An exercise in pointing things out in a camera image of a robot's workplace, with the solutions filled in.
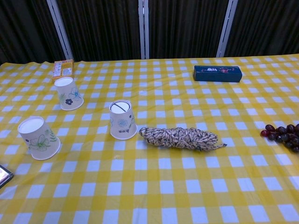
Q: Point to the dark ribbed partition panel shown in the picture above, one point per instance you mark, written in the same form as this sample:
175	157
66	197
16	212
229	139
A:
268	25
184	28
102	28
23	30

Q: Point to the dark blue oblong box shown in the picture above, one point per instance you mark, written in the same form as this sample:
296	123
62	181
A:
217	75

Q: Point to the black-framed red square pad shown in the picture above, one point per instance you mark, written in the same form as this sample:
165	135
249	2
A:
4	175

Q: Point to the paper cup with green flower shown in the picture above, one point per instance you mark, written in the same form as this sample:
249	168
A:
39	140

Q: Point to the yellow snack box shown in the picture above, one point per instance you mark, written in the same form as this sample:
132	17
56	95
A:
63	68

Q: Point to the white metal partition post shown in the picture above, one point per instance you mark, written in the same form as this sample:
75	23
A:
144	28
226	28
61	30

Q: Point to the dark red grape bunch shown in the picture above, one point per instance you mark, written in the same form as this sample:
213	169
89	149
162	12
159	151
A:
285	137

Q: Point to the yellow checkered tablecloth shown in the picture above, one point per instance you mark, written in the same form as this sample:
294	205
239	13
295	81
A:
163	186

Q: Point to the paper cup with dark flower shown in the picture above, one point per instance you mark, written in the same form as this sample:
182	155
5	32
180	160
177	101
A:
70	92

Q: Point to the paper cup with black line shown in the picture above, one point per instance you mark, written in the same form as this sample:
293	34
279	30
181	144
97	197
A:
122	123

